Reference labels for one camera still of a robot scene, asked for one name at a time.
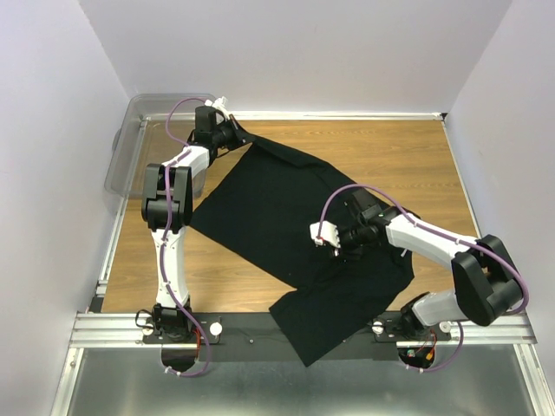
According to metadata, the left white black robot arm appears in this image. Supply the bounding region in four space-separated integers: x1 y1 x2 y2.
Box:
141 97 251 342

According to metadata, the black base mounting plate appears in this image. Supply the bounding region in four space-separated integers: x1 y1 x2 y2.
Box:
136 313 450 373

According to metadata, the black t shirt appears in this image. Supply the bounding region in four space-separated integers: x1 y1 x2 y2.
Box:
191 137 415 366

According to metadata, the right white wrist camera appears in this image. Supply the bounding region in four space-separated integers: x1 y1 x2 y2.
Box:
309 220 341 249

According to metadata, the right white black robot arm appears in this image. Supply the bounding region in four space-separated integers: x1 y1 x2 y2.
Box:
310 184 529 340

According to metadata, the clear plastic bin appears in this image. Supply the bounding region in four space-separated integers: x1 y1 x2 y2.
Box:
104 94 215 199

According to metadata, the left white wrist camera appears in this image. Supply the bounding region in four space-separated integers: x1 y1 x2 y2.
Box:
205 96 232 120

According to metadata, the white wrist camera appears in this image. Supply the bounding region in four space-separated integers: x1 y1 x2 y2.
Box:
205 96 232 120
309 220 341 249

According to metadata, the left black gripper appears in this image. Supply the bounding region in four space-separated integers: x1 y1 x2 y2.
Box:
211 114 254 151

